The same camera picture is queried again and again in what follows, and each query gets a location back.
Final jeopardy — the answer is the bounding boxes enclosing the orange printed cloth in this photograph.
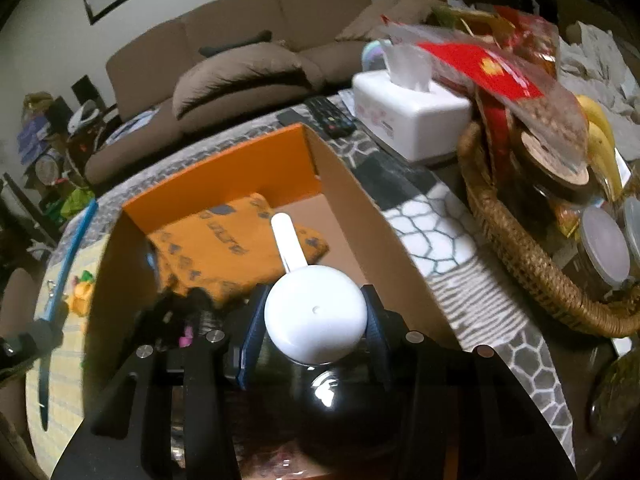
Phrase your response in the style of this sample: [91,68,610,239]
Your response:
[147,192,331,306]

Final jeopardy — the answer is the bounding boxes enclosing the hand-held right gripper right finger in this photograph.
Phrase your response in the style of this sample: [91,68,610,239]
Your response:
[360,284,576,480]

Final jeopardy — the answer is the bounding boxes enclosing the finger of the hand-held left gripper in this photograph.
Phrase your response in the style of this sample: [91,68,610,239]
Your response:
[0,317,66,368]

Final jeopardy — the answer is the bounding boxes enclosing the stack of blue boxes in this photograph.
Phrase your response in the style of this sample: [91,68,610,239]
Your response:
[17,110,51,163]

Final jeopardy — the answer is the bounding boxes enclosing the purple round container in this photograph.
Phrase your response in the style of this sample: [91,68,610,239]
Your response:
[361,40,388,73]

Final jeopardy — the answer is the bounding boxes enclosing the brown wicker basket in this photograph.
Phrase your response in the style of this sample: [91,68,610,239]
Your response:
[457,120,640,338]

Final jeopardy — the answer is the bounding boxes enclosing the orange cardboard box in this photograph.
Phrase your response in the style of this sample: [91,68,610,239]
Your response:
[82,122,476,480]

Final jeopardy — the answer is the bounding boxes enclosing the small black pillow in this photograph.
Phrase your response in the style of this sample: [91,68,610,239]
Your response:
[199,30,273,57]

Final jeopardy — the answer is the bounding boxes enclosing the yellow rubber toy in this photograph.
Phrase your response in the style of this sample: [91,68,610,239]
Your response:
[65,280,98,316]

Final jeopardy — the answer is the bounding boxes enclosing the black button remote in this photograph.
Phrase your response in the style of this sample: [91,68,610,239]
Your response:
[302,96,357,137]

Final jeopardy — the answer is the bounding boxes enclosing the flat brown cushion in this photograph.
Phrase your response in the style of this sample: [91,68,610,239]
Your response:
[335,0,436,43]

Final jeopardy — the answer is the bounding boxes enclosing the grey lid jar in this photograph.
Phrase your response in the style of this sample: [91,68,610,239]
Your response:
[620,195,640,271]
[577,205,633,291]

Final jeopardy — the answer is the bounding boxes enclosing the wooden lid jar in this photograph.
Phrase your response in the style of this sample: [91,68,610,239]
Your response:
[515,130,591,191]

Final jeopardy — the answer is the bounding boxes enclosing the white headset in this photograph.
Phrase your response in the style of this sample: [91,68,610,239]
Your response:
[67,100,98,133]

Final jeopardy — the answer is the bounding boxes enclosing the brown chair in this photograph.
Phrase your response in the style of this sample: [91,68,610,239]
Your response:
[0,267,43,341]

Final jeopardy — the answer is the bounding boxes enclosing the brown sofa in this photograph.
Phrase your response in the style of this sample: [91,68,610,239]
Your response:
[82,0,451,191]

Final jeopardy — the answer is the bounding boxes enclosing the black glossy jar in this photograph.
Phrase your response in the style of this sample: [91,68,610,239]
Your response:
[235,345,411,461]

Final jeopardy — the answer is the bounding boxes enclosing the papers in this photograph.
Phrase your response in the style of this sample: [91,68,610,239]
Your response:
[107,107,161,138]

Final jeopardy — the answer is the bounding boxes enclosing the white round scoop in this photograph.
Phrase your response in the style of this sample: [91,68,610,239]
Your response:
[264,212,372,366]

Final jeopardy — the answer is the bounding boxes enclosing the red packets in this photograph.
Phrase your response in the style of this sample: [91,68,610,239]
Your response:
[417,42,546,101]

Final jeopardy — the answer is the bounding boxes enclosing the large brown cushion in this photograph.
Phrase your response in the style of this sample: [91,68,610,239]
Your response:
[172,42,326,121]

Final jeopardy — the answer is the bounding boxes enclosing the white tissue box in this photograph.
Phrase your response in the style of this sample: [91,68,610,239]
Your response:
[352,42,473,163]

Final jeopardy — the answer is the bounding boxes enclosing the woven basket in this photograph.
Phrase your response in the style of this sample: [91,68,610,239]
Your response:
[22,91,53,111]

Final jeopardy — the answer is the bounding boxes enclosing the yellow bananas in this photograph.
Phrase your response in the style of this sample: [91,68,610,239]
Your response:
[575,95,623,201]

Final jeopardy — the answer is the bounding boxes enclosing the white crumpled cloth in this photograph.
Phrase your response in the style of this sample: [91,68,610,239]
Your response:
[557,20,640,126]

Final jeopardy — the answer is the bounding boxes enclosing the small round fan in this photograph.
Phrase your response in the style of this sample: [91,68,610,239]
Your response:
[35,155,61,183]

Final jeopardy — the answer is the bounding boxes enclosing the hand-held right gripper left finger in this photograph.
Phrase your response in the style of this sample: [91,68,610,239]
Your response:
[50,284,268,480]

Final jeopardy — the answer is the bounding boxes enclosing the green plastic bag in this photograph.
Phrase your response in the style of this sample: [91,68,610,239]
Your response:
[47,187,96,221]

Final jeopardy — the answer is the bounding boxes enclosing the yellow plaid tablecloth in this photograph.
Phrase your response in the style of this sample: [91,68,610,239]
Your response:
[25,240,126,461]

